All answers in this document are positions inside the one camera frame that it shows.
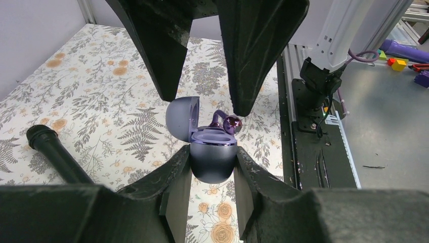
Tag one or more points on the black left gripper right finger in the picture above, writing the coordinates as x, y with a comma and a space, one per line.
269, 210

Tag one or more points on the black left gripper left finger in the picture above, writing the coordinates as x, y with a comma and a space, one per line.
152, 209

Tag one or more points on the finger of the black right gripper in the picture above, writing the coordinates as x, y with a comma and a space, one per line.
254, 34
160, 31

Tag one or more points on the purple earbud charging case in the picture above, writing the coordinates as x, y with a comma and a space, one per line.
212, 150

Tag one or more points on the purple wireless earbud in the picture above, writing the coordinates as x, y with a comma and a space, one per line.
231, 124

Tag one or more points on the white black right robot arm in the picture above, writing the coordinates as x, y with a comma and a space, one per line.
364, 24

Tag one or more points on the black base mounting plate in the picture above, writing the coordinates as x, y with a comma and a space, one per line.
313, 152

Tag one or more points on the floral patterned table mat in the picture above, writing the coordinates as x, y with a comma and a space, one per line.
96, 93

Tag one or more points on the green toy block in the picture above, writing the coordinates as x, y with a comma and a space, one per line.
382, 55

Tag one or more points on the black marker orange cap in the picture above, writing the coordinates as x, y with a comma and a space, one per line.
46, 141

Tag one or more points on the purple cylindrical toy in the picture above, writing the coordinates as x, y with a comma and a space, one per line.
393, 48

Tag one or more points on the yellow toy block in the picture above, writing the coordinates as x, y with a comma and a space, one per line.
398, 65

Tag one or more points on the dark purple toy block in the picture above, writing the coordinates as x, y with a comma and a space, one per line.
422, 79

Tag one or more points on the white slotted cable duct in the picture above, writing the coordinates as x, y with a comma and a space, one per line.
335, 120

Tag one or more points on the red handled tool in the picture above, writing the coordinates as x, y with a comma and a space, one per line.
419, 67

